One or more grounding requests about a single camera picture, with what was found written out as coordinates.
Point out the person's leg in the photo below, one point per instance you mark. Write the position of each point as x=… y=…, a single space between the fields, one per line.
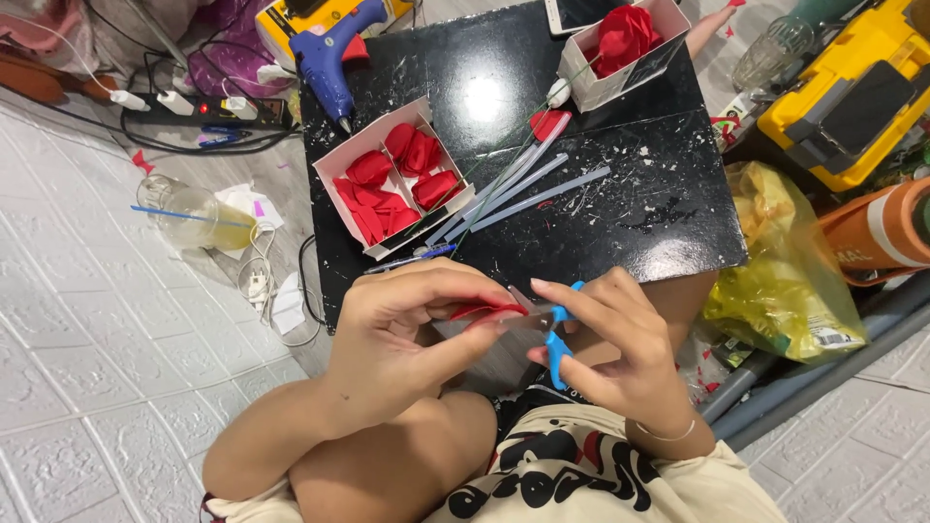
x=679 y=312
x=392 y=457

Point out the blue thread snips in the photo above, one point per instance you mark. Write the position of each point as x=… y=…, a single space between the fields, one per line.
x=221 y=136

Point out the blue hot glue gun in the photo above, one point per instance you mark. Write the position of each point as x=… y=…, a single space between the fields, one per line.
x=330 y=58

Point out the yellow plastic bag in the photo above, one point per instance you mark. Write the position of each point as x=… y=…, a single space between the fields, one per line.
x=785 y=276

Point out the cream printed shirt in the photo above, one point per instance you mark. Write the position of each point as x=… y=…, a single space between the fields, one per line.
x=581 y=472

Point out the red paper petal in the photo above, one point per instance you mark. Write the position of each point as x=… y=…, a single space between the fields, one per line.
x=488 y=311

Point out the blue ballpoint pen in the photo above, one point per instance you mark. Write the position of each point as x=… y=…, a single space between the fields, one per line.
x=410 y=259

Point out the person's left hand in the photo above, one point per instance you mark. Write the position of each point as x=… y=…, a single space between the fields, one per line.
x=392 y=327

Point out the pile of red cut petals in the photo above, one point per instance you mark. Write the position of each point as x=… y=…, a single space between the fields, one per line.
x=392 y=185

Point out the white square cardboard box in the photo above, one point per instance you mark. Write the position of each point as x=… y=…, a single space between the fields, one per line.
x=603 y=91

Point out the red paper rose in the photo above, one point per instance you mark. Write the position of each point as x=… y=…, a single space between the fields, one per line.
x=625 y=36

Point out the person's left leg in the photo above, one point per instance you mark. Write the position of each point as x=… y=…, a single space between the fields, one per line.
x=392 y=457

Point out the clear glue stick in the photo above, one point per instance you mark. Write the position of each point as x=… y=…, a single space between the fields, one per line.
x=476 y=207
x=541 y=198
x=508 y=196
x=548 y=142

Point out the brown leather item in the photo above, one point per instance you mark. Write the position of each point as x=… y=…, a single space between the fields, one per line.
x=43 y=80

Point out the white smartphone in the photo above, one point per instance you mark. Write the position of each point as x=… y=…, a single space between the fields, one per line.
x=574 y=14

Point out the person's right hand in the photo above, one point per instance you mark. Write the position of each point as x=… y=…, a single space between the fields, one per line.
x=632 y=349

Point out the clear plastic drink cup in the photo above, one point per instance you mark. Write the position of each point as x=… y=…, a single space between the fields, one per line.
x=192 y=218

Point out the yellow tool case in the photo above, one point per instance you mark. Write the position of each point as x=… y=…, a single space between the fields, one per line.
x=814 y=94

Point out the blue drinking straw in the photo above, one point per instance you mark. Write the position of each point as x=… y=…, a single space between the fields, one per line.
x=181 y=216

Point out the loose red petal piece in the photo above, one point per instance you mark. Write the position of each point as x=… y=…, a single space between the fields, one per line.
x=543 y=123

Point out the person's right foot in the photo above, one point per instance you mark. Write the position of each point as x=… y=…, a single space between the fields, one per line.
x=708 y=29

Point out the purple bag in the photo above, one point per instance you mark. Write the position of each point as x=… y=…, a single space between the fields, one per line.
x=232 y=51

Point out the orange rolled mat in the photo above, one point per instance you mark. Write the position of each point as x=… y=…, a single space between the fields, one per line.
x=879 y=232

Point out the yellow cardboard box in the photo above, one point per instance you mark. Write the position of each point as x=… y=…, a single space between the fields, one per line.
x=280 y=29

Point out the folded white paper piece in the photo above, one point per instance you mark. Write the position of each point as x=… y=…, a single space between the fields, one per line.
x=288 y=305

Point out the red paper scrap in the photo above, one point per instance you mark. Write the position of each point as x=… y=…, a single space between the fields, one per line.
x=143 y=161

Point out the white divided cardboard box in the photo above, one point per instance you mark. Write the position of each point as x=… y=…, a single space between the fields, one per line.
x=349 y=145

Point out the pink cloth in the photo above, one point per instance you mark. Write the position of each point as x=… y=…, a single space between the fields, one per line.
x=43 y=29

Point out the black power strip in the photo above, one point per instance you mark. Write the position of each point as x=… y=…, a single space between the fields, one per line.
x=211 y=109

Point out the clear ribbed drinking glass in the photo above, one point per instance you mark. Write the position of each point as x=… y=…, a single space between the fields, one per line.
x=771 y=52

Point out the black smartphone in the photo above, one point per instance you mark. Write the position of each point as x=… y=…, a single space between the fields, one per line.
x=868 y=107

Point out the person's right leg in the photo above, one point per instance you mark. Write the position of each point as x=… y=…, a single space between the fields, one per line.
x=679 y=312

